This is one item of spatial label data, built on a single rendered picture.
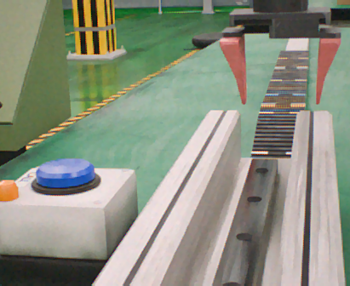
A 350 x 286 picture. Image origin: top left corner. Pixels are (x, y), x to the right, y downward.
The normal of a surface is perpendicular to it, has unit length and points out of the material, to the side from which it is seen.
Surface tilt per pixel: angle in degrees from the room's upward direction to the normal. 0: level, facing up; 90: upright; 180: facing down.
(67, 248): 90
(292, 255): 0
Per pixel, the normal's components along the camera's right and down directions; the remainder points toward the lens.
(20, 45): -0.19, -0.49
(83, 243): -0.20, 0.27
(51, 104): 0.97, 0.03
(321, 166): -0.04, -0.96
